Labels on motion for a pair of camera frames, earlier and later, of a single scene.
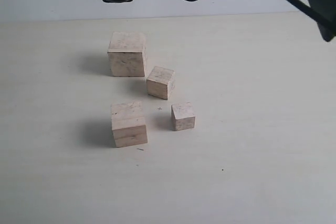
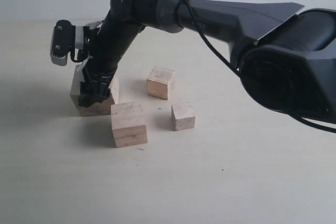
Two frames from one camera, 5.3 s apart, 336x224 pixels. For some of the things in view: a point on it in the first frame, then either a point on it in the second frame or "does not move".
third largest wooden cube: [161, 82] does not move
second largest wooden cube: [128, 124] does not move
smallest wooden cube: [182, 116] does not move
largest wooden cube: [127, 53] -> [103, 108]
